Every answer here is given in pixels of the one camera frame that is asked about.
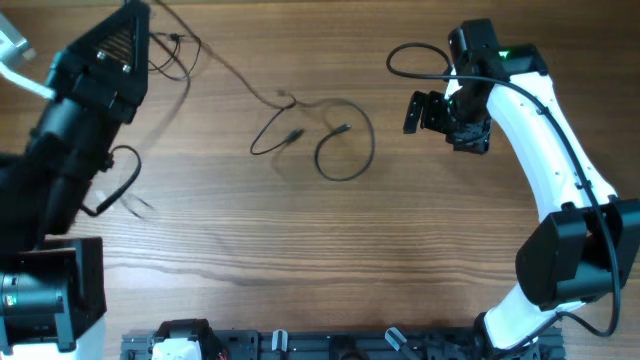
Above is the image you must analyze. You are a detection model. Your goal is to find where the right camera black cable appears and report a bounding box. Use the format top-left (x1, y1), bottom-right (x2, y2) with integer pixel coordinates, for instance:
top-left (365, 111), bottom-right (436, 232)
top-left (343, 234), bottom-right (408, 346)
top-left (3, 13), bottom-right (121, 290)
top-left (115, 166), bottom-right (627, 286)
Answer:
top-left (385, 42), bottom-right (623, 339)

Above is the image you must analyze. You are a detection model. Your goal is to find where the thick black USB cable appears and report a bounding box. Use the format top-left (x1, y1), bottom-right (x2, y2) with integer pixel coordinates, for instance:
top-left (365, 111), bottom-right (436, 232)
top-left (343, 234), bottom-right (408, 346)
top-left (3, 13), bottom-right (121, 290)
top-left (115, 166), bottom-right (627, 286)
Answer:
top-left (277, 89), bottom-right (377, 183)

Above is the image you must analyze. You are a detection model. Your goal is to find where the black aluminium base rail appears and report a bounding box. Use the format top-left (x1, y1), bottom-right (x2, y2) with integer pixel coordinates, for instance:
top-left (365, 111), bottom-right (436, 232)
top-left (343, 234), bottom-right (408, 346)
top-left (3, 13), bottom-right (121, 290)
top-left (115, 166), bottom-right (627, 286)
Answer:
top-left (120, 319), bottom-right (566, 360)

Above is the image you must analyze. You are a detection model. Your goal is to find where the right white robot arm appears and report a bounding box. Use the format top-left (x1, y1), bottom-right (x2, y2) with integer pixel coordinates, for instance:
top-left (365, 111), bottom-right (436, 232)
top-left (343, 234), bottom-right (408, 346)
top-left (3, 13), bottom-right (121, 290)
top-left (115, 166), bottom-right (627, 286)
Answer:
top-left (403, 19), bottom-right (639, 359)

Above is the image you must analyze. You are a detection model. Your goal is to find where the thin black cable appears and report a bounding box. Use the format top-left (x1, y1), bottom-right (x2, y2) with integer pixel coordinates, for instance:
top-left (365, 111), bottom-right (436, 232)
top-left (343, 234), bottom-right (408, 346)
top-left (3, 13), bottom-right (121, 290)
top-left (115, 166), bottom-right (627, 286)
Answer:
top-left (147, 30), bottom-right (203, 83)
top-left (152, 0), bottom-right (305, 157)

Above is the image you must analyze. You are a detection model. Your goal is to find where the left camera black cable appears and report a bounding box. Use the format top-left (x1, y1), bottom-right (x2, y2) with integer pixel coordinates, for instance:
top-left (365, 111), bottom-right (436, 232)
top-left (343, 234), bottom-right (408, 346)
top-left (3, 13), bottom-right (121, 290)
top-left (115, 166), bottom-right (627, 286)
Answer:
top-left (79, 144), bottom-right (144, 219)

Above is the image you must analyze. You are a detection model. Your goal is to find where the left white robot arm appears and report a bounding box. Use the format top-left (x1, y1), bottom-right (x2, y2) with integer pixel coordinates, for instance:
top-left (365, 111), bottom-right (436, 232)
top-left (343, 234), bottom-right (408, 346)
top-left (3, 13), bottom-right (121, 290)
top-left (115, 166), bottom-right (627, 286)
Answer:
top-left (1, 1), bottom-right (150, 359)

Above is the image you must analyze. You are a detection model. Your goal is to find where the camera black cable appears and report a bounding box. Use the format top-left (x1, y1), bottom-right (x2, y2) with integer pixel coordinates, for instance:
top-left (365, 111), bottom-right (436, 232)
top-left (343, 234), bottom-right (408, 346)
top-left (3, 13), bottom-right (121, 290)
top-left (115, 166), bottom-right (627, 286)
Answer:
top-left (385, 42), bottom-right (623, 339)
top-left (79, 144), bottom-right (144, 219)

